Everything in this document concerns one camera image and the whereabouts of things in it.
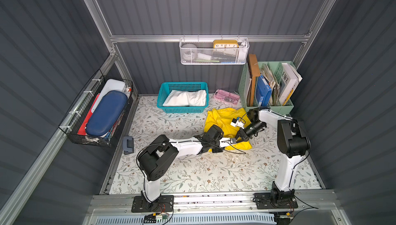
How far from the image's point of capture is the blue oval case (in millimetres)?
645

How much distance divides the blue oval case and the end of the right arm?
61cm

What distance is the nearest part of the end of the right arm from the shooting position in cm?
81

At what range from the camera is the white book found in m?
0.96

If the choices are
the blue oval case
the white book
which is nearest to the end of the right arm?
the white book
